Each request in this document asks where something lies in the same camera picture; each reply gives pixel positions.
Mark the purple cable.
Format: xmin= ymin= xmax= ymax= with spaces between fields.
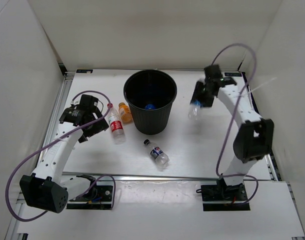
xmin=6 ymin=90 xmax=116 ymax=223
xmin=211 ymin=43 xmax=260 ymax=205

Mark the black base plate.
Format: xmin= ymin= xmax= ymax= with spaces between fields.
xmin=196 ymin=183 xmax=251 ymax=212
xmin=66 ymin=174 xmax=117 ymax=210

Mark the black cap Pepsi bottle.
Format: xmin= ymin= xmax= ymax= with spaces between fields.
xmin=143 ymin=139 xmax=170 ymax=167

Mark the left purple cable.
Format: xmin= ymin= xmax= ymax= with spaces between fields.
xmin=6 ymin=90 xmax=116 ymax=223

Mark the red label clear bottle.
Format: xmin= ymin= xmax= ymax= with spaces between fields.
xmin=107 ymin=103 xmax=126 ymax=145

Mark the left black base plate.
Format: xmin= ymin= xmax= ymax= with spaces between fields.
xmin=66 ymin=174 xmax=117 ymax=210

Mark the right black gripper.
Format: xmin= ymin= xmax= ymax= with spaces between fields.
xmin=189 ymin=80 xmax=215 ymax=109

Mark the orange juice bottle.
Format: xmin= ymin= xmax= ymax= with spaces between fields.
xmin=118 ymin=102 xmax=133 ymax=124

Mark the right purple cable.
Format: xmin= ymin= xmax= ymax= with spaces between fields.
xmin=211 ymin=43 xmax=260 ymax=205

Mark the black ribbed plastic bin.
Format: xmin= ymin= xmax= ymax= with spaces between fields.
xmin=123 ymin=69 xmax=177 ymax=135

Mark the tall clear blue-label bottle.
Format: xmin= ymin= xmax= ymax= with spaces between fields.
xmin=188 ymin=100 xmax=201 ymax=121

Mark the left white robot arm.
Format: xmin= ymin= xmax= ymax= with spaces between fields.
xmin=19 ymin=94 xmax=109 ymax=213

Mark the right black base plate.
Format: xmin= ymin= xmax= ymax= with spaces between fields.
xmin=196 ymin=183 xmax=251 ymax=212

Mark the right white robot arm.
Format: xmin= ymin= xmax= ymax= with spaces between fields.
xmin=189 ymin=64 xmax=274 ymax=200

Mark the short blue-label water bottle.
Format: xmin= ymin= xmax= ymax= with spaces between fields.
xmin=144 ymin=103 xmax=156 ymax=110

